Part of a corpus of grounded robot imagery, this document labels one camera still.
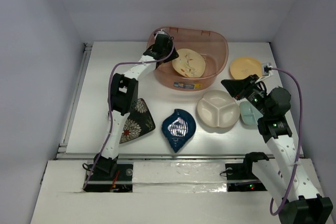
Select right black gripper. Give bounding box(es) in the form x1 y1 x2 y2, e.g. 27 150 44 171
220 73 270 116

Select cream floral round plate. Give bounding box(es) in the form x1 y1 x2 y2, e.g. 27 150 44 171
172 48 206 78

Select yellow round plate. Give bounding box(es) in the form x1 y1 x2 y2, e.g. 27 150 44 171
229 57 263 80

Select white three-section divided plate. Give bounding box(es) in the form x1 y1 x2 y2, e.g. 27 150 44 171
197 90 240 128

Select light teal rectangular plate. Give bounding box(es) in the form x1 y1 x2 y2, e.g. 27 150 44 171
239 101 263 126

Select dark blue leaf-shaped plate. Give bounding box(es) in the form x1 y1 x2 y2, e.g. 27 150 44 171
161 109 196 153

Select black floral square plate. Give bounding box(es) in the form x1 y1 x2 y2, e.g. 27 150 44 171
119 98 156 144

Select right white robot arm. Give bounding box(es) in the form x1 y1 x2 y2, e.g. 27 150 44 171
221 75 333 223

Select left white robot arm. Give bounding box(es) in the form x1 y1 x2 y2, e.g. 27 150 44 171
84 30 177 187

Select pink translucent plastic bin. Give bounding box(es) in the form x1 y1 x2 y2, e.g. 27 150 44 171
154 27 228 91

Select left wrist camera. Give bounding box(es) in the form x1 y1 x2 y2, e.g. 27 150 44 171
153 29 169 39

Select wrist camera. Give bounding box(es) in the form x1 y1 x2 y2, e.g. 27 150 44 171
153 29 169 39
261 62 273 78

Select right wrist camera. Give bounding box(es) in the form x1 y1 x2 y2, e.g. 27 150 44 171
261 62 273 78

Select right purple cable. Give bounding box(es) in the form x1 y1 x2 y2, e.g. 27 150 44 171
269 67 302 216

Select aluminium rail frame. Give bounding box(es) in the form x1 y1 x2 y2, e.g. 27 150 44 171
55 43 93 159

